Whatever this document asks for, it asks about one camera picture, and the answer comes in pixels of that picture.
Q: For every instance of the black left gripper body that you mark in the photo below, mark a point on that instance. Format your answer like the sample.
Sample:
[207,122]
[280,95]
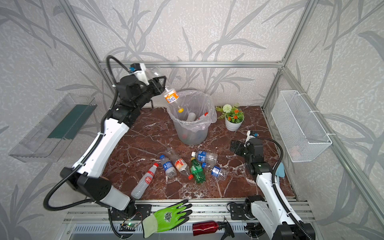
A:
[156,87]

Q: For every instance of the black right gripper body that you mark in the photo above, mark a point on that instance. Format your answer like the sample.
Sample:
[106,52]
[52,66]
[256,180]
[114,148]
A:
[237,147]

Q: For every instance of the clear bottle orange label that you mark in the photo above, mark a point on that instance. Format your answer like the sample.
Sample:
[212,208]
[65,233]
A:
[170,94]

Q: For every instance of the clear bottle blue label large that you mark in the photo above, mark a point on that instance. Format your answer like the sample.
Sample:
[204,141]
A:
[205,157]

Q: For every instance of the white bottle red cap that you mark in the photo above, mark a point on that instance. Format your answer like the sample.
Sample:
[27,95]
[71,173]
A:
[202,116]

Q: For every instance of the clear bottle red white label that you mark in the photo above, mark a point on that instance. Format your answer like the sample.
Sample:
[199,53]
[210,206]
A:
[179,163]

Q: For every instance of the small bottle blue cap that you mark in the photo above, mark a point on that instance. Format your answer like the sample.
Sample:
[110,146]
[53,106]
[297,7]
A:
[168,167]

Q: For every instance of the grey bottle red label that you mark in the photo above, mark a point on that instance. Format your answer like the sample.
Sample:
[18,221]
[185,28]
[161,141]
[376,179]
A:
[144,182]

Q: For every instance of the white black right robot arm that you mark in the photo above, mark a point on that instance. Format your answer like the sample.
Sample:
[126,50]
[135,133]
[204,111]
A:
[272,209]

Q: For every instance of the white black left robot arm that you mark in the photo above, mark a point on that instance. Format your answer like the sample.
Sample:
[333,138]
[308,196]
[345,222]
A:
[85,176]

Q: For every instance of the clear plastic bin liner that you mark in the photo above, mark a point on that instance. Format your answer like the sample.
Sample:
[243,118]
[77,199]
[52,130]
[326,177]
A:
[198,103]

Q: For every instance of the grey mesh waste bin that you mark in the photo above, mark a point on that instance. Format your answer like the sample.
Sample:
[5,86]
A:
[190,138]

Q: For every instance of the light blue object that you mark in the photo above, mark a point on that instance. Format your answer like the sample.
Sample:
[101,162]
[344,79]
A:
[280,170]

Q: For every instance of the white pot artificial flowers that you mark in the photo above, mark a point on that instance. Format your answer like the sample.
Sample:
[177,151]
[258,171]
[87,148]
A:
[233,116]

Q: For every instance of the crushed bottle blue label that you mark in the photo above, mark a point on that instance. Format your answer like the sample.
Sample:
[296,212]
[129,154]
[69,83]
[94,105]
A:
[217,172]

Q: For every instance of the green soda bottle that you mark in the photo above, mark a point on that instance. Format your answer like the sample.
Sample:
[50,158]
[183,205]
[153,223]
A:
[197,171]

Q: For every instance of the red spray bottle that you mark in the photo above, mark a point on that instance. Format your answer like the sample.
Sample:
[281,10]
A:
[211,227]

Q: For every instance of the green black work glove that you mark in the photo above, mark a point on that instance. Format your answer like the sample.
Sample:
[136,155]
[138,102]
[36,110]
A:
[167,219]

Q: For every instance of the green circuit board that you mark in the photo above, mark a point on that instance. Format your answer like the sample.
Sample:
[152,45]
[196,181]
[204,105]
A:
[126,227]

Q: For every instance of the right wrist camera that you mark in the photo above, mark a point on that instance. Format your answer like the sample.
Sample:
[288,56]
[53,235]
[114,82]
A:
[250,135]

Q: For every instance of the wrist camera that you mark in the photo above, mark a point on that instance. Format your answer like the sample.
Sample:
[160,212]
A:
[139,71]
[250,135]

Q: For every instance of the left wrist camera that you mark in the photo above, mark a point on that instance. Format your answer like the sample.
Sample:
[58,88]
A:
[139,71]

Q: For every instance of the white wire wall basket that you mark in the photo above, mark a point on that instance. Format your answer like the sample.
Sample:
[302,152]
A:
[302,133]

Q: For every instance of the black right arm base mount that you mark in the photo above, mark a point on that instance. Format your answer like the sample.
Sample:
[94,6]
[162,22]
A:
[238,212]

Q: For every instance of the clear acrylic wall shelf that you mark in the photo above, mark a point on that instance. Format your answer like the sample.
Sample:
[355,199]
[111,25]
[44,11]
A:
[48,140]

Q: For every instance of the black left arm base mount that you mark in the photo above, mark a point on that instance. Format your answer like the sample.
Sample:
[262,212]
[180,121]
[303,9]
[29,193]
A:
[141,210]

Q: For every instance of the aluminium frame rails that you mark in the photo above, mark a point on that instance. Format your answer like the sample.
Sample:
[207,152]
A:
[247,52]

